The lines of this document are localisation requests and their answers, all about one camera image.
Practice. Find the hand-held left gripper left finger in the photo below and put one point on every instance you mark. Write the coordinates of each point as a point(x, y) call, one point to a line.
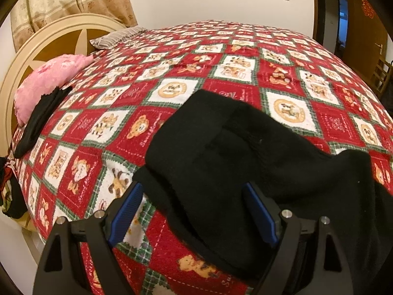
point(127, 212)

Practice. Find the dark cloth pile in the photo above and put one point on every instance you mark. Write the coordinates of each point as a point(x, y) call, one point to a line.
point(9, 196)

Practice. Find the cream wooden headboard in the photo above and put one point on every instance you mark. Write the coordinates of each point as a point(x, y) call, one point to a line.
point(55, 40)

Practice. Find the red printed blanket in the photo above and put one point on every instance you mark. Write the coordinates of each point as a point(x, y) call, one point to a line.
point(172, 67)

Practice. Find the black garment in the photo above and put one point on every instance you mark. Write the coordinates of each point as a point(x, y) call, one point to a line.
point(36, 119)

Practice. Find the striped pillow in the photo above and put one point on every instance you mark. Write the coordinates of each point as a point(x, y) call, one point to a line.
point(116, 37)

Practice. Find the red paper door decoration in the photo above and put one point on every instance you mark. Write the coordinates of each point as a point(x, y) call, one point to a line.
point(367, 8)

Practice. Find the pink fluffy pillow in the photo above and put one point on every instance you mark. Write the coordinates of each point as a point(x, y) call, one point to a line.
point(46, 76)

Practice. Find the wooden chair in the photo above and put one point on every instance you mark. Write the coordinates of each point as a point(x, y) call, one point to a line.
point(382, 73)

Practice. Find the black pants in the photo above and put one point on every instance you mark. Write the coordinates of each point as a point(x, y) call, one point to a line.
point(215, 159)

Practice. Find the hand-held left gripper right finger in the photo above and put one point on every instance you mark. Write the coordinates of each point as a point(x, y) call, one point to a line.
point(261, 215)

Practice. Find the brown wooden door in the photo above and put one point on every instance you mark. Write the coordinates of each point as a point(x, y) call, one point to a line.
point(365, 46)

